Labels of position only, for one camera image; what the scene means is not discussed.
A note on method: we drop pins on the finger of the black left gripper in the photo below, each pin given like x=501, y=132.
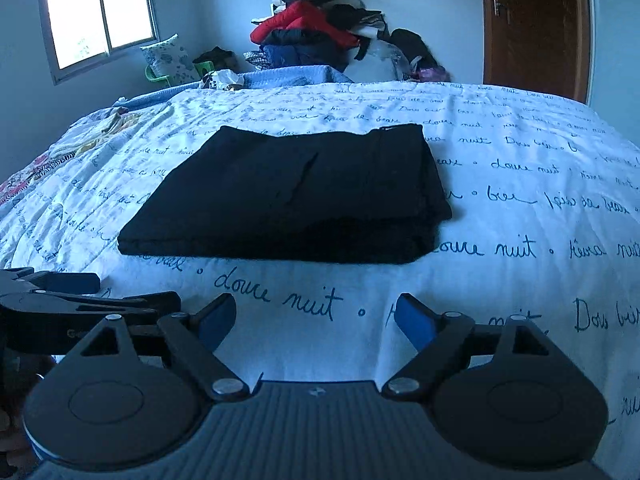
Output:
x=43, y=309
x=24, y=280

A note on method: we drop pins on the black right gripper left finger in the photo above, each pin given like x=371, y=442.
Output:
x=170, y=360

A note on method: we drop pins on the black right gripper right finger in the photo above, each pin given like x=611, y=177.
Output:
x=446, y=343

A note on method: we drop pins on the black pants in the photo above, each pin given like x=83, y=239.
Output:
x=335, y=197

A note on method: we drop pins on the colourful patterned quilt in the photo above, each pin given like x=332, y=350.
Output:
x=84, y=135

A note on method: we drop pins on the white script-print bedspread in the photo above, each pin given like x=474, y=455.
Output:
x=544, y=197

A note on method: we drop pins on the floral white pillow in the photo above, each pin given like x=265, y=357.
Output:
x=167, y=55

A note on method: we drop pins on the green plastic chair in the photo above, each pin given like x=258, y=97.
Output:
x=178, y=77

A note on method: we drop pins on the dark bag on chair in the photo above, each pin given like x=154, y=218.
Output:
x=216, y=59

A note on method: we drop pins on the blue textured blanket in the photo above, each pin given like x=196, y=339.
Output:
x=226, y=80

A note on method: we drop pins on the brown wooden door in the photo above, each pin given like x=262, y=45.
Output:
x=538, y=45

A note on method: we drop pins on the pile of clothes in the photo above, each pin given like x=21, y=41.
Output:
x=344, y=35

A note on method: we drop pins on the white sliding wardrobe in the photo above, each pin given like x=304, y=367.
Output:
x=614, y=71

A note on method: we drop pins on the window with grey frame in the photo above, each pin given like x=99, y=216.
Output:
x=79, y=35

